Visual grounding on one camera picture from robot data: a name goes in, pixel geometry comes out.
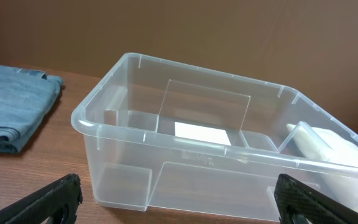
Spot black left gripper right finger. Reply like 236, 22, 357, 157
274, 174, 358, 224

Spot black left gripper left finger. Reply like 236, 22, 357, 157
0, 174, 83, 224

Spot cream cloth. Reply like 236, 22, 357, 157
293, 127, 358, 212

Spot white label in bin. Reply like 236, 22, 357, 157
175, 122, 231, 146

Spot folded blue denim jeans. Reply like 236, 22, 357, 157
0, 65, 63, 154

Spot clear plastic storage bin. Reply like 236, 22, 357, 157
71, 53, 358, 222

